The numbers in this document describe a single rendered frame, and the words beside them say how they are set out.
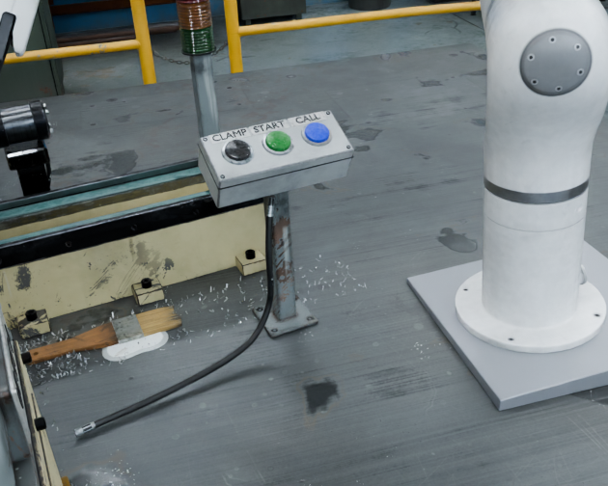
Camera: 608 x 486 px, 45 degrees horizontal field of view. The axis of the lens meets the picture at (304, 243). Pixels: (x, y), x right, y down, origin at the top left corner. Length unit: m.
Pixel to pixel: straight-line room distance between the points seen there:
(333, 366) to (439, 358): 0.13
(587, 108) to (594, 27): 0.08
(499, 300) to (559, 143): 0.23
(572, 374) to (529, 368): 0.05
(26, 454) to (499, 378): 0.59
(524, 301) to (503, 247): 0.08
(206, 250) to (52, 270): 0.22
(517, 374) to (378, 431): 0.18
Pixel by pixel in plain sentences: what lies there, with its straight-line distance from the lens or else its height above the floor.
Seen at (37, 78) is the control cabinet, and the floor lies 0.22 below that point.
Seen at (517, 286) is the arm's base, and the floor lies 0.89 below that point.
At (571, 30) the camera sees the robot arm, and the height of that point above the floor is 1.21.
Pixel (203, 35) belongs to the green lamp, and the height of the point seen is 1.06.
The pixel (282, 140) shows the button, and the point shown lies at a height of 1.07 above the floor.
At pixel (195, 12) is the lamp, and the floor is 1.11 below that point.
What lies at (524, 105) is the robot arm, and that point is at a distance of 0.76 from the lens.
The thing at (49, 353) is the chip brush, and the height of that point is 0.81.
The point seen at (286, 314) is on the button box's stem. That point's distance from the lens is 0.99.
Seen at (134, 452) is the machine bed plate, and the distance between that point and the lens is 0.85.
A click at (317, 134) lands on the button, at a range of 0.87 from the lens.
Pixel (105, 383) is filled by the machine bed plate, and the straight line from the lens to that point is 0.95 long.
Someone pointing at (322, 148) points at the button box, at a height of 1.05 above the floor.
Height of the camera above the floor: 1.40
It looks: 31 degrees down
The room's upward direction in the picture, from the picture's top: 3 degrees counter-clockwise
